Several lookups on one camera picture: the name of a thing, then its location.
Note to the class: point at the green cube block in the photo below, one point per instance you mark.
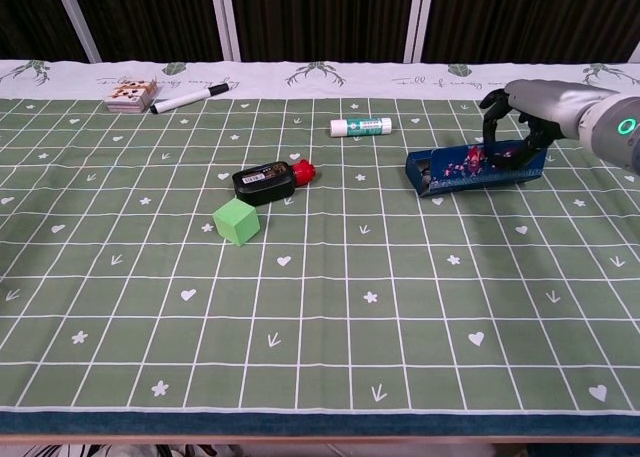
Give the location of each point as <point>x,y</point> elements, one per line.
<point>235,224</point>

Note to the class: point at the white metal partition post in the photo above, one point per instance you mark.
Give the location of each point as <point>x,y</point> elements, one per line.
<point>419,19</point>
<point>635,53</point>
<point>75,19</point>
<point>225,19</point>

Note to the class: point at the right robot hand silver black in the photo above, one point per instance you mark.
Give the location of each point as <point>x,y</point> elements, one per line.
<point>550,104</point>

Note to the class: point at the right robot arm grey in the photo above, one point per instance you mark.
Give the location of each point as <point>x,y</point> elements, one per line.
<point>615,132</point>

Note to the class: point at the deck of playing cards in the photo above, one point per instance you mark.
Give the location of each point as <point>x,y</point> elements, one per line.
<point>131,97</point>

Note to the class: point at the white marker black cap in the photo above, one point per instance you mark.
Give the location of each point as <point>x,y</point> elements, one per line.
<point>185,99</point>

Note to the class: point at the white green glue stick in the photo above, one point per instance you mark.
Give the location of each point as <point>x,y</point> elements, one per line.
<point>361,126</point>

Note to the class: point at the green checkered tablecloth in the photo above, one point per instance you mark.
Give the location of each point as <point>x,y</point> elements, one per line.
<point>320,327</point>

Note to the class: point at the black ink bottle red cap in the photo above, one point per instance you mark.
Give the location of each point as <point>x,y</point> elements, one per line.
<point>265,183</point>

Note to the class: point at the blue folding glasses case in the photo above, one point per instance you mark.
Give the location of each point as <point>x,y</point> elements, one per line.
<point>460,172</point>

